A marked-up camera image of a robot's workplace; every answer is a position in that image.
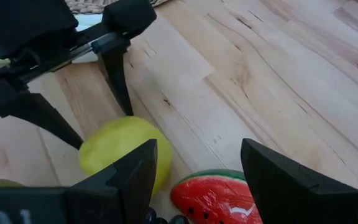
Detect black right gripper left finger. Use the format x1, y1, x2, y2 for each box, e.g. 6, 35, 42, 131
65, 138, 158, 224

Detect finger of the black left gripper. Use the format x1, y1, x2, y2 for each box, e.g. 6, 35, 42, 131
0, 80, 84, 151
91, 0, 157, 116

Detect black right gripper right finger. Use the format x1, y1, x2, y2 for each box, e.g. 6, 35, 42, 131
240, 138, 358, 224

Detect green white celery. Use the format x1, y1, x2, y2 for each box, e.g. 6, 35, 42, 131
0, 14, 105, 65

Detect yellow green apple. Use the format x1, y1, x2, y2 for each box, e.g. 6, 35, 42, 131
78, 116, 173, 195

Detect dark grapes with leaf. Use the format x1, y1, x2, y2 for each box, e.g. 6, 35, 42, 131
144, 207, 190, 224

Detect red watermelon slice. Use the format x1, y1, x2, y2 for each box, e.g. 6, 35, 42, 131
170, 169, 263, 224

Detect round woven placemat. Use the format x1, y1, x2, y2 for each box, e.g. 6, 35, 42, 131
65, 0, 167, 15

